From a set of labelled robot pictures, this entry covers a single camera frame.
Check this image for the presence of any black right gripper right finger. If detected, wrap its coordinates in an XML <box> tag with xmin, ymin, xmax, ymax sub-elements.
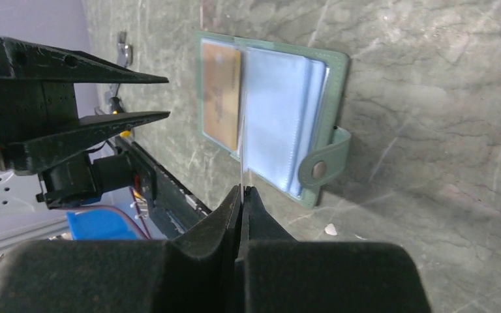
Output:
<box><xmin>238</xmin><ymin>187</ymin><xmax>431</xmax><ymax>312</ymax></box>

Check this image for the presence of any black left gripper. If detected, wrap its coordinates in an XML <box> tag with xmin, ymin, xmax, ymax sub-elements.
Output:
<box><xmin>0</xmin><ymin>37</ymin><xmax>170</xmax><ymax>174</ymax></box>

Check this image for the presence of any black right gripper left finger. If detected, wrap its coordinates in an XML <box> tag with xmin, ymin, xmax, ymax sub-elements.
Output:
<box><xmin>0</xmin><ymin>186</ymin><xmax>241</xmax><ymax>312</ymax></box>

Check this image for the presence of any green card holder wallet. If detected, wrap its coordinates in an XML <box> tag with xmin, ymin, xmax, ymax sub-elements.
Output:
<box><xmin>196</xmin><ymin>31</ymin><xmax>352</xmax><ymax>207</ymax></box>

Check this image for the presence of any gold credit card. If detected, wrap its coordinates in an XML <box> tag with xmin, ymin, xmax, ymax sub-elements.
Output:
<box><xmin>202</xmin><ymin>42</ymin><xmax>241</xmax><ymax>151</ymax></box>

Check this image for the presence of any yellow black screwdriver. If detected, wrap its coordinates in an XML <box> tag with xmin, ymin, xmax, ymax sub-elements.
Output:
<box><xmin>108</xmin><ymin>97</ymin><xmax>132</xmax><ymax>138</ymax></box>

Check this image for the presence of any blue plastic bin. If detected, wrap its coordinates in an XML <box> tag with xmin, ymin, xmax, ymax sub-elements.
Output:
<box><xmin>66</xmin><ymin>209</ymin><xmax>143</xmax><ymax>240</ymax></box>

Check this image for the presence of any silver open-end wrench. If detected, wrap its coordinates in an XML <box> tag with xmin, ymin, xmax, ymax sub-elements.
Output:
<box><xmin>106</xmin><ymin>31</ymin><xmax>133</xmax><ymax>98</ymax></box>

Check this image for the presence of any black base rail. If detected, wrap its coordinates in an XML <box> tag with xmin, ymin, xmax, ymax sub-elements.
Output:
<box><xmin>114</xmin><ymin>136</ymin><xmax>212</xmax><ymax>239</ymax></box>

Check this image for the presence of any aluminium frame rail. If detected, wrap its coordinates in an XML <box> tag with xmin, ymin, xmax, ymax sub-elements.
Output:
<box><xmin>0</xmin><ymin>215</ymin><xmax>69</xmax><ymax>255</ymax></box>

